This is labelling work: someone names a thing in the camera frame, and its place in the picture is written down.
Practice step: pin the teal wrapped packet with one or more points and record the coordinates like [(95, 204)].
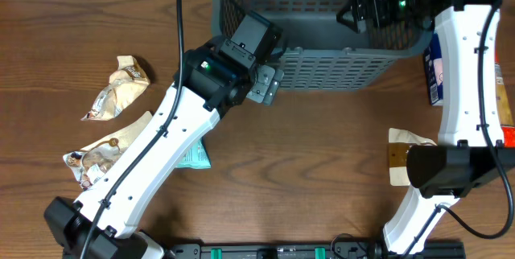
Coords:
[(196, 158)]

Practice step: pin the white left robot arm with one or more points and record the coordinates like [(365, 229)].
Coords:
[(102, 222)]

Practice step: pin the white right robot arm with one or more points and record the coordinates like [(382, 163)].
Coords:
[(471, 149)]

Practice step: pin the beige mushroom snack bag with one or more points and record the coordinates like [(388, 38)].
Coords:
[(92, 162)]

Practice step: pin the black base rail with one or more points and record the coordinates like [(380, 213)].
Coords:
[(347, 248)]

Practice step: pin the crumpled beige snack bag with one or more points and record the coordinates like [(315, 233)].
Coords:
[(126, 84)]

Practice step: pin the orange noodle packet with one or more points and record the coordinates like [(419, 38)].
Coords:
[(503, 108)]

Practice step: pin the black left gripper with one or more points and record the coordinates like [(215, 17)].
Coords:
[(227, 40)]

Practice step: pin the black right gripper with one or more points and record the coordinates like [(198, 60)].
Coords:
[(363, 10)]

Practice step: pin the grey plastic basket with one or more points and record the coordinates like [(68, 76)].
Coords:
[(322, 53)]

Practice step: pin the beige dried mushroom bag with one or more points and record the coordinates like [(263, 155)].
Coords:
[(399, 143)]

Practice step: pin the blue tissue pack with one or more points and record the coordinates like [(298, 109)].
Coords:
[(433, 68)]

